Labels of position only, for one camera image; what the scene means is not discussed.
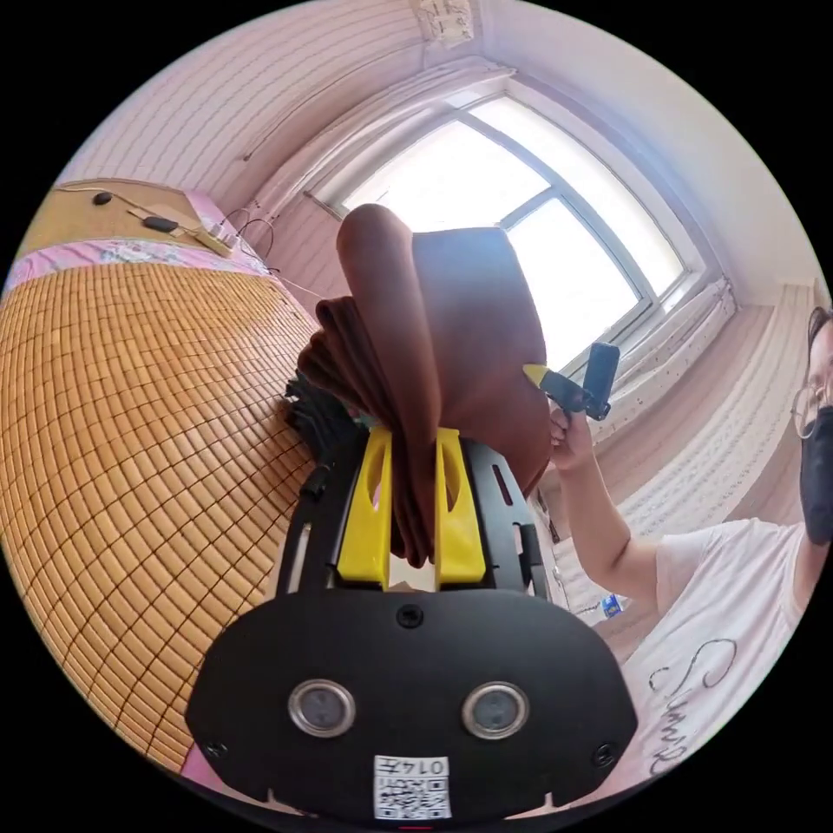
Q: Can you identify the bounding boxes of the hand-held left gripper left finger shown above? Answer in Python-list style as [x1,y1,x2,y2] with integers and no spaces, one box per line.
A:
[336,430,396,584]

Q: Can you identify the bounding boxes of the window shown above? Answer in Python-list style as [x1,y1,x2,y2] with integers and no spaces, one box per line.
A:
[304,90,738,391]

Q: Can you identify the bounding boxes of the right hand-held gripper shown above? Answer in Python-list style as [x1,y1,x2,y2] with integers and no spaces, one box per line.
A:
[522,363,594,416]

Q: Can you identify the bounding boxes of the white power strip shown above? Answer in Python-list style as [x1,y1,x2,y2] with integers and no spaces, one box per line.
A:
[193,223,237,256]

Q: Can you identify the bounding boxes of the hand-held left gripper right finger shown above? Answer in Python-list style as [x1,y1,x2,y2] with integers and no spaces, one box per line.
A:
[434,427,487,584]

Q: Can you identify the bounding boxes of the person's body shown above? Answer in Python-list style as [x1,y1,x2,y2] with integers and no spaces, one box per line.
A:
[611,304,833,782]

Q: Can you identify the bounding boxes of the bed with woven mat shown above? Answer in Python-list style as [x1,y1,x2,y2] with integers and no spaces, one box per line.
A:
[0,178,330,779]

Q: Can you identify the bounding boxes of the person's right hand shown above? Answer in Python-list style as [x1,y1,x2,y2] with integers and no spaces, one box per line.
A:
[548,410,598,472]

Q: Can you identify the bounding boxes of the person's right forearm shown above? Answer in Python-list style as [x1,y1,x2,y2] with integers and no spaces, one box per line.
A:
[556,452,666,616]

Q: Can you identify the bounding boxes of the brown long pants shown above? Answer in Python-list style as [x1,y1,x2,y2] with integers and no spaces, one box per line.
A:
[300,203,554,568]

